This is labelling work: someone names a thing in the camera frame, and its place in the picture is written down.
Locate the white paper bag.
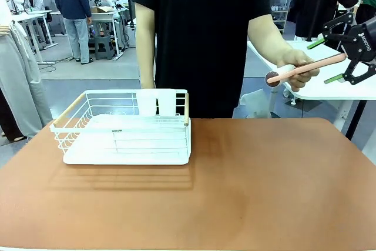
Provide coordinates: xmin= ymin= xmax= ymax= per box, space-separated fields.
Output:
xmin=239 ymin=88 xmax=273 ymax=119

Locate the person's right forearm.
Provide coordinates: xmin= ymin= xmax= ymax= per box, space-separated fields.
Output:
xmin=134 ymin=1 xmax=156 ymax=89

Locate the white side table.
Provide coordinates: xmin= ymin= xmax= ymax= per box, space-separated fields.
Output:
xmin=247 ymin=40 xmax=376 ymax=142

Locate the person in black coat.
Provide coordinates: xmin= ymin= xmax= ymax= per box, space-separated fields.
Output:
xmin=287 ymin=0 xmax=360 ymax=41

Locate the open cardboard box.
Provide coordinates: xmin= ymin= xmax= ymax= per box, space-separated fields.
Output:
xmin=89 ymin=6 xmax=116 ymax=15

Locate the white desk with box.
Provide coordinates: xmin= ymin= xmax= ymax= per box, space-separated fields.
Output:
xmin=49 ymin=9 xmax=125 ymax=59

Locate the white desk with grey legs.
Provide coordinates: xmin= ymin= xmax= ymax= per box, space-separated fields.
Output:
xmin=11 ymin=9 xmax=59 ymax=66

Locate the black tripod stand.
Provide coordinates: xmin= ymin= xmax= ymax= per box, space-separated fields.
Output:
xmin=122 ymin=0 xmax=138 ymax=31

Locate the white wire dish rack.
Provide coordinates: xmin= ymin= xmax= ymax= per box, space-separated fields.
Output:
xmin=49 ymin=88 xmax=192 ymax=166

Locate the grey plastic step stool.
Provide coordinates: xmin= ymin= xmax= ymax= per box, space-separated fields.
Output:
xmin=93 ymin=35 xmax=116 ymax=61

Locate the person in navy jacket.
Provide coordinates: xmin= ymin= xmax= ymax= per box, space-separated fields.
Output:
xmin=51 ymin=0 xmax=95 ymax=65

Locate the person's left hand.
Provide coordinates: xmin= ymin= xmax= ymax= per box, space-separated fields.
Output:
xmin=276 ymin=48 xmax=320 ymax=92

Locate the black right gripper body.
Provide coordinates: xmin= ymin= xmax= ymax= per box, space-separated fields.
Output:
xmin=343 ymin=15 xmax=376 ymax=64

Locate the metal storage shelf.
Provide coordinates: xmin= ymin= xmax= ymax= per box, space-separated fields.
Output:
xmin=270 ymin=0 xmax=295 ymax=34

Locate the white plastic cup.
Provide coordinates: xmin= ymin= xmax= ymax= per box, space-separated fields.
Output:
xmin=135 ymin=89 xmax=158 ymax=117
xmin=156 ymin=88 xmax=177 ymax=116

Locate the brown table mat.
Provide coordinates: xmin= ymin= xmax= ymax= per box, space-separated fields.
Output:
xmin=0 ymin=117 xmax=376 ymax=250

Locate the pink handled lint roller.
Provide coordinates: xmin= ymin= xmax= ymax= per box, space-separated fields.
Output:
xmin=265 ymin=52 xmax=348 ymax=88

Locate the person's black t-shirt torso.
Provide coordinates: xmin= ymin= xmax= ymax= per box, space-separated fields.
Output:
xmin=132 ymin=0 xmax=273 ymax=119

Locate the person's left forearm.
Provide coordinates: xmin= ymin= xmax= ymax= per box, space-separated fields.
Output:
xmin=247 ymin=14 xmax=294 ymax=66

